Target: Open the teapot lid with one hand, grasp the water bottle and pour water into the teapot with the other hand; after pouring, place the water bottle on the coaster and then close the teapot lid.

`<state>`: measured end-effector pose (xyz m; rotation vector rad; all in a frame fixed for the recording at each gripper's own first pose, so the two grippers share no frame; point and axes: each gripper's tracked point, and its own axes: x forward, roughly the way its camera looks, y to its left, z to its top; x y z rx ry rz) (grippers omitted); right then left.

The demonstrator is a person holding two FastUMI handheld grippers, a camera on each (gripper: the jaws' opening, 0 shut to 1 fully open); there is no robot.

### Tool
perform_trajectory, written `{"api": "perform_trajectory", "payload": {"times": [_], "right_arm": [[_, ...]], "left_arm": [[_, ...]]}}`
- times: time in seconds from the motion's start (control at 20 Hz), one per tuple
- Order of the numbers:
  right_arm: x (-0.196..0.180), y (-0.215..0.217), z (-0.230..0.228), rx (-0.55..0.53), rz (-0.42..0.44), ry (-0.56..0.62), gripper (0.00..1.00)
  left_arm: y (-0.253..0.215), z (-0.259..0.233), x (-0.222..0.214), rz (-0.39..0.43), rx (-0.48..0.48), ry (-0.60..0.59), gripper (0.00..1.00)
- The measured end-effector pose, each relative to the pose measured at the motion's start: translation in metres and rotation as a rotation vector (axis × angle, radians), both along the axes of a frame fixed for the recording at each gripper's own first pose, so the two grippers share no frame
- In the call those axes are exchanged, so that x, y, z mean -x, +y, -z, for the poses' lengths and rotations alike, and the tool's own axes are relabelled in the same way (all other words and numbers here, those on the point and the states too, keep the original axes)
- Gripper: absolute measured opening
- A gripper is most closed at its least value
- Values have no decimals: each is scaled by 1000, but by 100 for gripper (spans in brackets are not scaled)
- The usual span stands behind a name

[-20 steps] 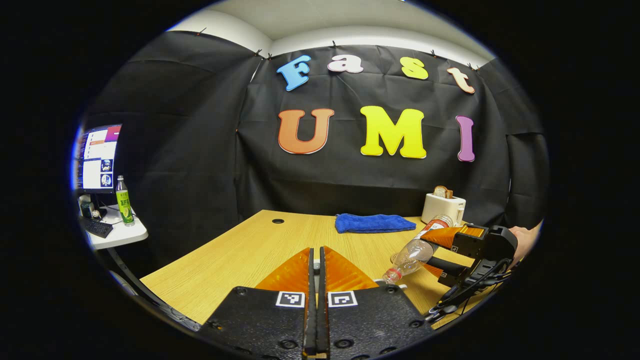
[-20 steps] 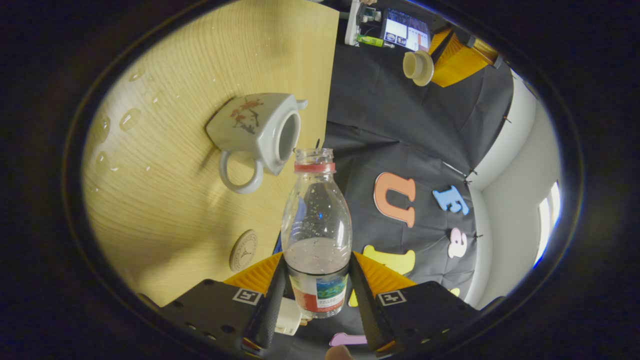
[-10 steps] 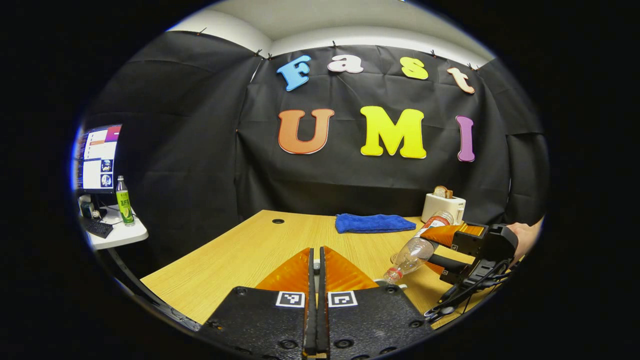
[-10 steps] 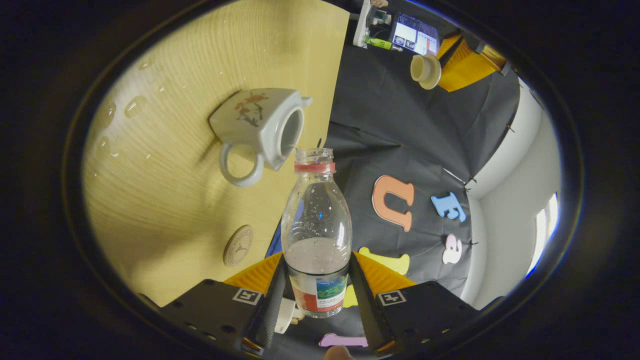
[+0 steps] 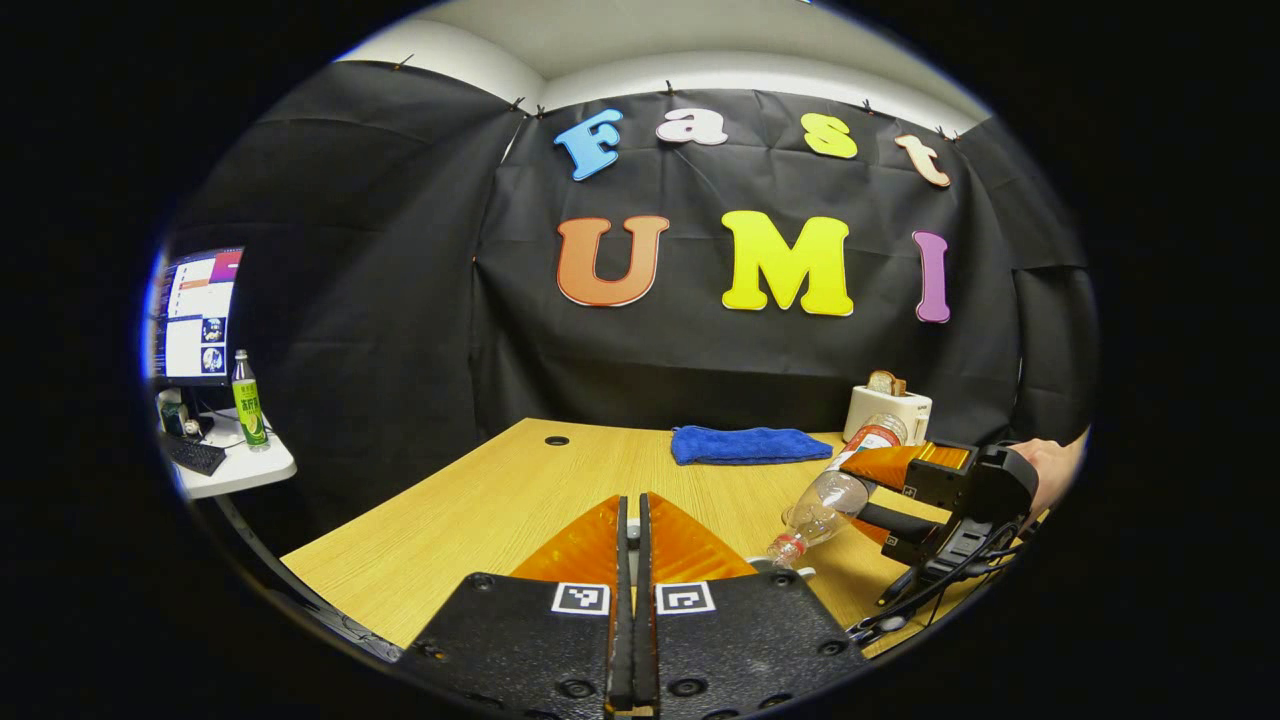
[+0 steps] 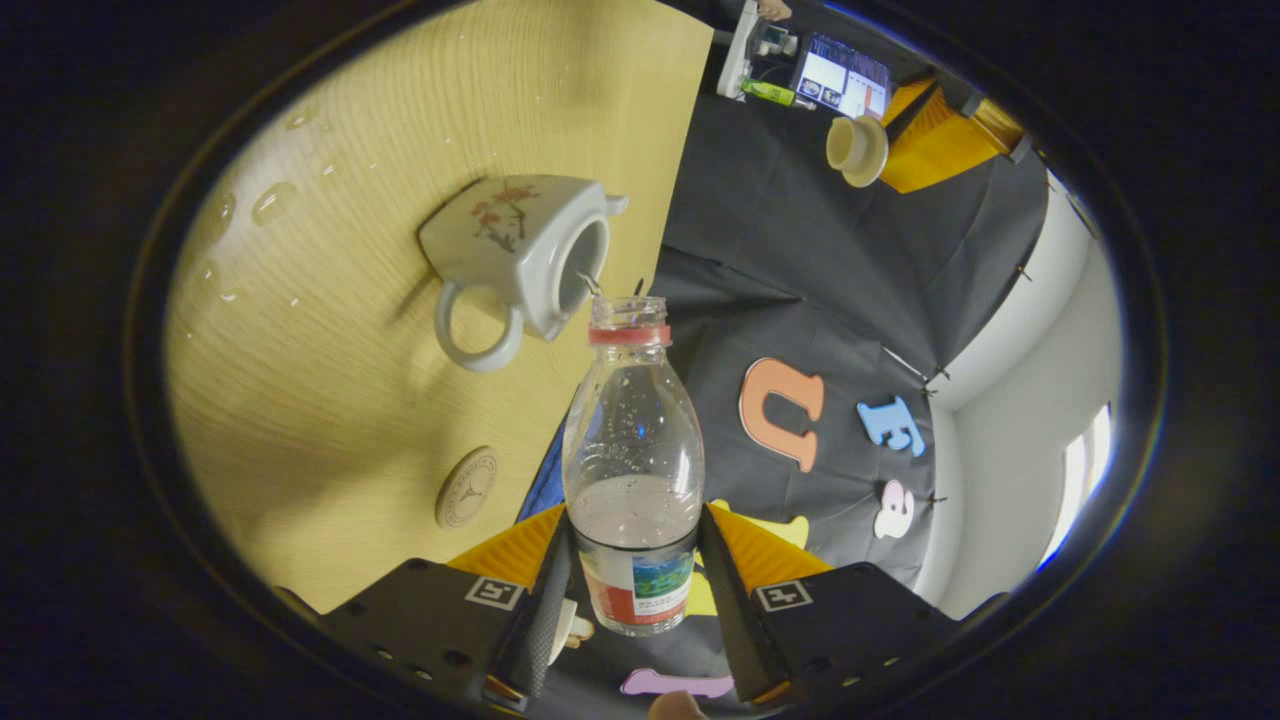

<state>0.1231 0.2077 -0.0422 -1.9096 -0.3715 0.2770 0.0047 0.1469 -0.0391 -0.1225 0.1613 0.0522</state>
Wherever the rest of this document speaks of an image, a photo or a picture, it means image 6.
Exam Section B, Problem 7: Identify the black backdrop cloth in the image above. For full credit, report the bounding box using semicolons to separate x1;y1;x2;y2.
520;0;1051;701

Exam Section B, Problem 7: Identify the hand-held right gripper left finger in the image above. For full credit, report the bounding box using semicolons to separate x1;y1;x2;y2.
318;503;578;713

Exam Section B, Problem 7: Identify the green glass bottle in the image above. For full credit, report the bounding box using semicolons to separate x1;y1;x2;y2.
740;79;817;110

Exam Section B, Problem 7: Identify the round brown coaster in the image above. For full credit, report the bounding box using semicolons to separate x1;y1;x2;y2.
434;445;499;530

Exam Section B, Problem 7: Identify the white side table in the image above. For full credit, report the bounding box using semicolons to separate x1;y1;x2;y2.
716;0;801;101

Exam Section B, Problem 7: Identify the blue folded towel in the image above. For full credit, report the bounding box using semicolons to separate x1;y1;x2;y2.
515;420;569;523

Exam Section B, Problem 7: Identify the white teacup lid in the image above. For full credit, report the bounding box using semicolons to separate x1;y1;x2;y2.
825;114;890;189

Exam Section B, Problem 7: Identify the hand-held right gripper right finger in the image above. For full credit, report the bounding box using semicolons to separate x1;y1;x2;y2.
695;503;966;706

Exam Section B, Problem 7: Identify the computer monitor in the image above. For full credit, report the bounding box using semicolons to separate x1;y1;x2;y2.
793;31;893;122

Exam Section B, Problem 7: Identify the white floral teacup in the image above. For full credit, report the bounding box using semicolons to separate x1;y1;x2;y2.
417;174;630;374

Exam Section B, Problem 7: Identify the white toaster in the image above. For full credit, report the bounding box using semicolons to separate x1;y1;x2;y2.
548;597;597;667

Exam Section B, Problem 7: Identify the ceiling light panel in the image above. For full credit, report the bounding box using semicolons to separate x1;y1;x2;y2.
1038;403;1113;573

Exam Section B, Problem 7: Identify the clear plastic water bottle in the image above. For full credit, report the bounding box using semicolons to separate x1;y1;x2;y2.
561;295;707;638

